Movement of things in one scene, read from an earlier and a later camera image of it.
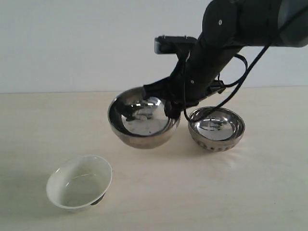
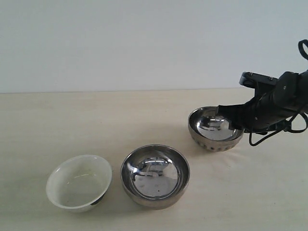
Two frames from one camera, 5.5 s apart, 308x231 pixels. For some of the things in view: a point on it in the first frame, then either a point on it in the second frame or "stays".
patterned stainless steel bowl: [217, 130] stays
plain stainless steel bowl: [140, 122] → [155, 176]
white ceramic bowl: [80, 183] stays
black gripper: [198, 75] → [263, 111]
